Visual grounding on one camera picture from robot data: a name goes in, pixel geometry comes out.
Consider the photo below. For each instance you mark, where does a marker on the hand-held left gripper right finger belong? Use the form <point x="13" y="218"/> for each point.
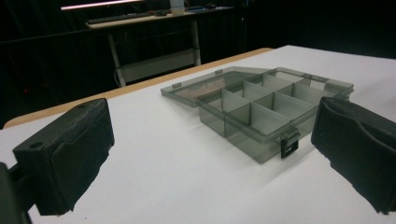
<point x="355" y="140"/>

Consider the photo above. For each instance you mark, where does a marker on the white container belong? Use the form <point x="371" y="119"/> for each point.
<point x="177" y="6"/>

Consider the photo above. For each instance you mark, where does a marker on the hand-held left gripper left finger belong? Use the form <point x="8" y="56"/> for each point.
<point x="67" y="146"/>

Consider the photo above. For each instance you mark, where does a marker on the pink light strip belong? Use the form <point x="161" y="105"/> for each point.
<point x="99" y="4"/>

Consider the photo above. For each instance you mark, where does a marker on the dark keyboard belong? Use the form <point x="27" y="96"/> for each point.
<point x="120" y="17"/>

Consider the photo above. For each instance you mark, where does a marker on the grey translucent compartment box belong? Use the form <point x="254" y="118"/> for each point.
<point x="258" y="109"/>

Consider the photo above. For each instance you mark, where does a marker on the wooden desk with white legs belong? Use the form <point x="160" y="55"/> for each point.
<point x="149" y="46"/>

